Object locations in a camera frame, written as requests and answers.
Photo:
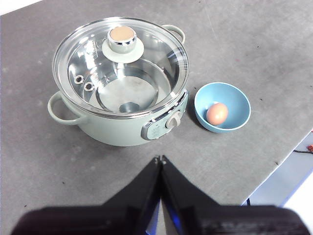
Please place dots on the blue ribbed bowl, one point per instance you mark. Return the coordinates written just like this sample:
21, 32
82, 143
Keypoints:
232, 98

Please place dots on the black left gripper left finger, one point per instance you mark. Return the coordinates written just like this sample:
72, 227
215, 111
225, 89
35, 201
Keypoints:
117, 215

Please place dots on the brown egg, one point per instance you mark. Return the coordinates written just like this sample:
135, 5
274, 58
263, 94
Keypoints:
217, 113

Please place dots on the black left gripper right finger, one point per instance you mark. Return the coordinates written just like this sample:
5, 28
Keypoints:
207, 218

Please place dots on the pale green electric steamer pot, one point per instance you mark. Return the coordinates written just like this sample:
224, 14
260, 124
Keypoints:
110, 132

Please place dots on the glass lid with green knob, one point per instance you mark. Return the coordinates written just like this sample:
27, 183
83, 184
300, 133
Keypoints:
122, 44

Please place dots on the small red connector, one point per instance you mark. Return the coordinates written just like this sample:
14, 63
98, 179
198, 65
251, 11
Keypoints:
310, 147

